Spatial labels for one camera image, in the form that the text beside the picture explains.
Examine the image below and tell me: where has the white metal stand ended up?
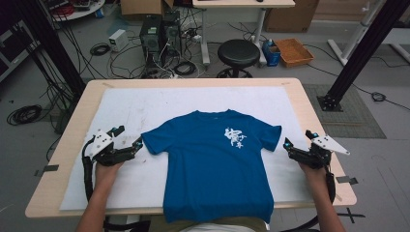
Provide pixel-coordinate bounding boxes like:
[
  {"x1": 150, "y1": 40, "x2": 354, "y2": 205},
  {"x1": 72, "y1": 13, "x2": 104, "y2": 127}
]
[{"x1": 327, "y1": 0, "x2": 410, "y2": 67}]

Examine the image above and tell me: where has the black floor cable with coil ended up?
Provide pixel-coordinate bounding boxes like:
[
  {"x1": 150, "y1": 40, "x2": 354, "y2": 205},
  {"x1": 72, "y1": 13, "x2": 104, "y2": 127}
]
[{"x1": 303, "y1": 43, "x2": 410, "y2": 112}]

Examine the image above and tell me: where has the small black coiled cable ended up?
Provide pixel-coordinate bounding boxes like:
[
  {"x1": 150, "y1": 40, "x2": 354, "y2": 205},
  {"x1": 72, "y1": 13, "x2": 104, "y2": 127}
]
[{"x1": 89, "y1": 42, "x2": 111, "y2": 57}]

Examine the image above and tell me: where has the person's white shirt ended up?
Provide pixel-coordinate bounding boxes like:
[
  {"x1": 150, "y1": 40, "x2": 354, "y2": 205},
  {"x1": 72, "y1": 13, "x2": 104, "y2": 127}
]
[{"x1": 179, "y1": 222, "x2": 269, "y2": 232}]

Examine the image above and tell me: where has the white desk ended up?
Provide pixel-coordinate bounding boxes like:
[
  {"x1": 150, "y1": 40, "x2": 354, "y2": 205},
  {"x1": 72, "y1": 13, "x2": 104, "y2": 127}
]
[{"x1": 191, "y1": 0, "x2": 296, "y2": 67}]

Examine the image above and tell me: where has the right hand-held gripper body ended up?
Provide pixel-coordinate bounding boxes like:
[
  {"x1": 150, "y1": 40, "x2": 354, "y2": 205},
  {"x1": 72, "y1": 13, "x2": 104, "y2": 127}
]
[{"x1": 287, "y1": 134, "x2": 351, "y2": 170}]

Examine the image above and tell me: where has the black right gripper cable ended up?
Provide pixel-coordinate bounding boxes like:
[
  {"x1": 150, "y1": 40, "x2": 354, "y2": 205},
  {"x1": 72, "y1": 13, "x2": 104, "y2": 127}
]
[{"x1": 279, "y1": 165, "x2": 337, "y2": 232}]

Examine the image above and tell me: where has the grey floor mat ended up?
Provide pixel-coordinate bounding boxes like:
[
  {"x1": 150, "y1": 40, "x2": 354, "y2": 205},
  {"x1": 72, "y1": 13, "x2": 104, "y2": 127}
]
[{"x1": 302, "y1": 83, "x2": 388, "y2": 140}]

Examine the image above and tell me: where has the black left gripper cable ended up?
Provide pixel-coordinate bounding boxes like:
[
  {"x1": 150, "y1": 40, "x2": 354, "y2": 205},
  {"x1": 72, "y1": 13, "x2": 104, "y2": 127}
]
[{"x1": 81, "y1": 135, "x2": 99, "y2": 203}]

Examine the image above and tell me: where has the person's right hand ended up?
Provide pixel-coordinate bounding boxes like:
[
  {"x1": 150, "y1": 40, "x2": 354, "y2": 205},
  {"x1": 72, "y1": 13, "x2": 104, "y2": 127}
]
[{"x1": 298, "y1": 162, "x2": 328, "y2": 186}]

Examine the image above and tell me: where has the large cardboard box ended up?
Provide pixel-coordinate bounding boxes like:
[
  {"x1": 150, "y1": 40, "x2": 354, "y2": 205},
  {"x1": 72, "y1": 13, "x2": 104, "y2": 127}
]
[{"x1": 264, "y1": 0, "x2": 321, "y2": 34}]

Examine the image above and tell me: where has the small cardboard box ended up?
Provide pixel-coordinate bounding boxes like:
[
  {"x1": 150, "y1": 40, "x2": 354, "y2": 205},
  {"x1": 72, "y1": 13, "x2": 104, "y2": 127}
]
[{"x1": 120, "y1": 0, "x2": 175, "y2": 17}]

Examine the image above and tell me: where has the white table mat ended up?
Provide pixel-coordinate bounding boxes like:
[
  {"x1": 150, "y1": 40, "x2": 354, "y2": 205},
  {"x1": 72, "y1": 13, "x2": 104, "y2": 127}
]
[{"x1": 59, "y1": 86, "x2": 318, "y2": 212}]

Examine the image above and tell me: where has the round white table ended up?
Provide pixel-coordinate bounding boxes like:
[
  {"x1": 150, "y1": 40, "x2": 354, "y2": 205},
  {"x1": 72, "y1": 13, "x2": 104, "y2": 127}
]
[{"x1": 46, "y1": 0, "x2": 106, "y2": 22}]

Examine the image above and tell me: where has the black round stool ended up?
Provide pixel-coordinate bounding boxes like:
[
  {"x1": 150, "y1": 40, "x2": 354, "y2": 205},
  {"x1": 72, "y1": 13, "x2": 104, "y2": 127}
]
[{"x1": 216, "y1": 39, "x2": 261, "y2": 79}]

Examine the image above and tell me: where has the blue printed t-shirt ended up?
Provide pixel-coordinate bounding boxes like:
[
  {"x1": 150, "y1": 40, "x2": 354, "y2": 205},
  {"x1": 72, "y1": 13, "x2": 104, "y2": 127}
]
[{"x1": 141, "y1": 108, "x2": 283, "y2": 224}]

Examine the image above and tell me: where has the black tape cross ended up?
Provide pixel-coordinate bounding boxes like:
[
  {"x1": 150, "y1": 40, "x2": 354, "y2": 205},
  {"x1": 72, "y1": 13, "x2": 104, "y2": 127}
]
[{"x1": 337, "y1": 207, "x2": 366, "y2": 224}]

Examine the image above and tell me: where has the person's left hand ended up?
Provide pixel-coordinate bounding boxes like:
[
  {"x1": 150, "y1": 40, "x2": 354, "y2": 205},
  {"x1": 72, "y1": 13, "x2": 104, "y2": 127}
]
[{"x1": 95, "y1": 161, "x2": 125, "y2": 189}]

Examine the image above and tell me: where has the orange plastic tray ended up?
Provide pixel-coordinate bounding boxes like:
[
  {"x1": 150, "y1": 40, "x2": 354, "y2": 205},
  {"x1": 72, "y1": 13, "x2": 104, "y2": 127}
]
[{"x1": 274, "y1": 38, "x2": 315, "y2": 69}]

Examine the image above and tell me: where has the grey tape strip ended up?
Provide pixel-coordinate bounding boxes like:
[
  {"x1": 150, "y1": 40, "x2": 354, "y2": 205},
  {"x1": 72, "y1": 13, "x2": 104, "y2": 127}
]
[
  {"x1": 34, "y1": 163, "x2": 60, "y2": 178},
  {"x1": 335, "y1": 175, "x2": 359, "y2": 186}
]

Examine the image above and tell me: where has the small white box device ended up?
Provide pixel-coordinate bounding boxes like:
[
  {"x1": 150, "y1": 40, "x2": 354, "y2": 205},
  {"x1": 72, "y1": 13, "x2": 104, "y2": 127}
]
[{"x1": 107, "y1": 29, "x2": 130, "y2": 53}]

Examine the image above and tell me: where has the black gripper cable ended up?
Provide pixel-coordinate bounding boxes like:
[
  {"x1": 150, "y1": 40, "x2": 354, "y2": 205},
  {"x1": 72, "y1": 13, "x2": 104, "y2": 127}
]
[
  {"x1": 279, "y1": 165, "x2": 337, "y2": 232},
  {"x1": 81, "y1": 135, "x2": 99, "y2": 203}
]

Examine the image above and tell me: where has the black metal frame post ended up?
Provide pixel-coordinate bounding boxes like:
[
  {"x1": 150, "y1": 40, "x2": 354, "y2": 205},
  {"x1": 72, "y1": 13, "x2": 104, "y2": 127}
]
[
  {"x1": 316, "y1": 0, "x2": 410, "y2": 113},
  {"x1": 13, "y1": 0, "x2": 87, "y2": 98}
]

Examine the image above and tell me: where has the blue plastic bin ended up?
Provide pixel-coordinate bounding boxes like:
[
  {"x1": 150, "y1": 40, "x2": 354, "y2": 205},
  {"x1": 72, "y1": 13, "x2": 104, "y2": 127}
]
[{"x1": 261, "y1": 39, "x2": 281, "y2": 68}]

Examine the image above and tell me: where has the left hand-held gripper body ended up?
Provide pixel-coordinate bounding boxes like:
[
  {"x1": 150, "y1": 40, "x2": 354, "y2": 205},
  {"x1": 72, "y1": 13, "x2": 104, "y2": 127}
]
[{"x1": 87, "y1": 129, "x2": 135, "y2": 167}]

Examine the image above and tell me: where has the grey equipment rack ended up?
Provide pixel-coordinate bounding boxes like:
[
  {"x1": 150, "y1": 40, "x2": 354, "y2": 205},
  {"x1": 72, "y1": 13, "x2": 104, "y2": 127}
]
[{"x1": 0, "y1": 18, "x2": 42, "y2": 83}]

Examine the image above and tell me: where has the large black coiled cable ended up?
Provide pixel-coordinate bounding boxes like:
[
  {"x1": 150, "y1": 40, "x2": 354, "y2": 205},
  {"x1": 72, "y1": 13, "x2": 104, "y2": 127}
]
[{"x1": 6, "y1": 103, "x2": 44, "y2": 127}]

